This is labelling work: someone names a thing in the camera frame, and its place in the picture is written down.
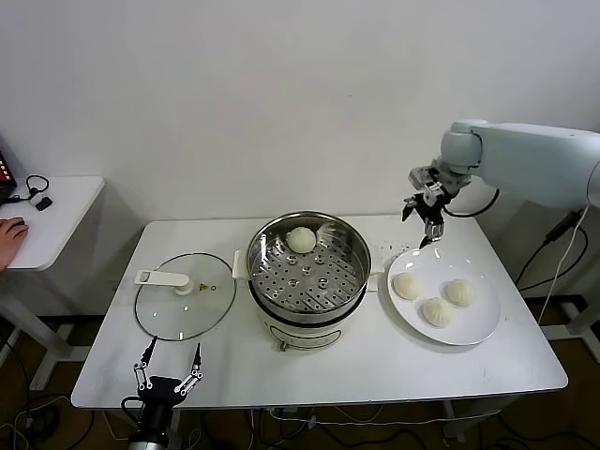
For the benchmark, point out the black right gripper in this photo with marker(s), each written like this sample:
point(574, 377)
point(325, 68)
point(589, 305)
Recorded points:
point(436, 201)

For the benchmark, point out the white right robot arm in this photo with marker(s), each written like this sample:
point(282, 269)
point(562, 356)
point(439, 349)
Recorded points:
point(529, 159)

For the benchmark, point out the person's bare hand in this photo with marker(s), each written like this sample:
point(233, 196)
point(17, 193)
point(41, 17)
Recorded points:
point(11, 239)

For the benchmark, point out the white electric cooker base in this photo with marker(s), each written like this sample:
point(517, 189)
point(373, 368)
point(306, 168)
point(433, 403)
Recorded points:
point(304, 330)

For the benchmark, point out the white side table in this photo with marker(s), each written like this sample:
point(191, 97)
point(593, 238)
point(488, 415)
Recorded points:
point(61, 220)

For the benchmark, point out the white round plate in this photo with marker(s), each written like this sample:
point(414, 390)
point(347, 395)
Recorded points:
point(473, 323)

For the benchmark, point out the white steamed baozi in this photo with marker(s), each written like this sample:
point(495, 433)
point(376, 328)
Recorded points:
point(407, 287)
point(461, 293)
point(301, 240)
point(439, 312)

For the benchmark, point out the red black device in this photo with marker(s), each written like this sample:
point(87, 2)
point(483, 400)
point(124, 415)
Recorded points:
point(4, 169)

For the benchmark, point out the small black device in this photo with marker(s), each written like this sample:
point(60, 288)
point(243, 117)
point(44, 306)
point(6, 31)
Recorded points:
point(43, 205)

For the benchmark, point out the stainless steel steamer basket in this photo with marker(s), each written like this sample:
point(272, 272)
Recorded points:
point(328, 267)

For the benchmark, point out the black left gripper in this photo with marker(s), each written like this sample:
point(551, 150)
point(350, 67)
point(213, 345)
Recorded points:
point(159, 391)

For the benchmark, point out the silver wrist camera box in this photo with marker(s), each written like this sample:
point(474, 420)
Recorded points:
point(419, 176)

